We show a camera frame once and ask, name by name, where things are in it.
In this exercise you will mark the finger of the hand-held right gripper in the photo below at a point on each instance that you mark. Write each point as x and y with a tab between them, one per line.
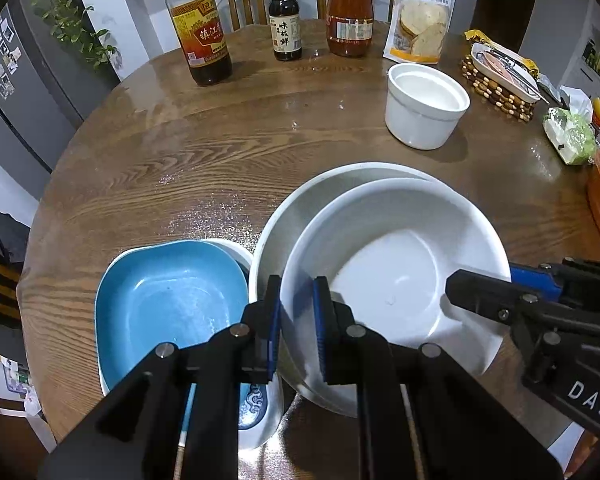
530	277
480	295

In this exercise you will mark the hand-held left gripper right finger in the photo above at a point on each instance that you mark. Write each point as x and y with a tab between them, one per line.
322	330

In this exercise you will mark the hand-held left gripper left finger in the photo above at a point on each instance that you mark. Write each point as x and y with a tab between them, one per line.
275	320

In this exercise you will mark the medium white bowl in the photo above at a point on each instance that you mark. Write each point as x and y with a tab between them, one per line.
395	270

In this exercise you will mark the large grey bowl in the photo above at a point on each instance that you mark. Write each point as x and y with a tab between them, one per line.
285	225

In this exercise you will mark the blue ceramic dish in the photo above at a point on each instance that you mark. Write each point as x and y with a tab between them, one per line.
170	300

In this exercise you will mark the deep white ramekin bowl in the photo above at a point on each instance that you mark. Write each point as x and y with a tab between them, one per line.
420	120

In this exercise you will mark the green tissue pack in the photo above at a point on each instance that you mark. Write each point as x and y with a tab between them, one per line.
572	137

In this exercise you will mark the wooden beaded trivet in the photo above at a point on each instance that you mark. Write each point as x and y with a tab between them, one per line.
500	100

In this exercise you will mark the white oblong tray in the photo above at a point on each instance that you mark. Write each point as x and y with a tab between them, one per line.
500	82

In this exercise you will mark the metal tongs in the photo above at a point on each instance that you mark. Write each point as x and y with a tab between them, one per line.
520	72

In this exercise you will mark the pink plastic utensil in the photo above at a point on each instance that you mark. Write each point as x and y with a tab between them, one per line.
495	63

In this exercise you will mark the yellow snack packet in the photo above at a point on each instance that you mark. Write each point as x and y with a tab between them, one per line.
480	36

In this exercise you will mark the crumpled white plastic bag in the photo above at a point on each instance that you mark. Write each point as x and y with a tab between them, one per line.
30	400

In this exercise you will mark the dark wooden door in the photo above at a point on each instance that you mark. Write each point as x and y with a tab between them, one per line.
505	5

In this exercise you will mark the wooden slatted chair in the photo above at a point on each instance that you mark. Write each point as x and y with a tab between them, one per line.
0	285

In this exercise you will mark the white yellow flour bag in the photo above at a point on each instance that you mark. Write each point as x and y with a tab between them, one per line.
420	20

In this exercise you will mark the brown wooden cabinet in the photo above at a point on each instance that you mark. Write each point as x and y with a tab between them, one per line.
5	425

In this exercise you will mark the yellow capped vinegar bottle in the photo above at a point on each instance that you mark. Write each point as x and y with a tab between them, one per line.
200	35

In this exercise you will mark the small dark sauce bottle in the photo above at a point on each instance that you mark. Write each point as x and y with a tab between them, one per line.
285	25

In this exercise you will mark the orange sauce jar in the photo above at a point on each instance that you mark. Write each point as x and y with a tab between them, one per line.
350	15

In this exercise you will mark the grey refrigerator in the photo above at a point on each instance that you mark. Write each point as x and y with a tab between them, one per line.
30	85

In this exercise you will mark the large hanging green plant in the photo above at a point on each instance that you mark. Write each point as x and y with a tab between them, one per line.
70	15

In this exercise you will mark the group of photo magnets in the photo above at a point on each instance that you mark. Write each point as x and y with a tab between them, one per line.
0	55

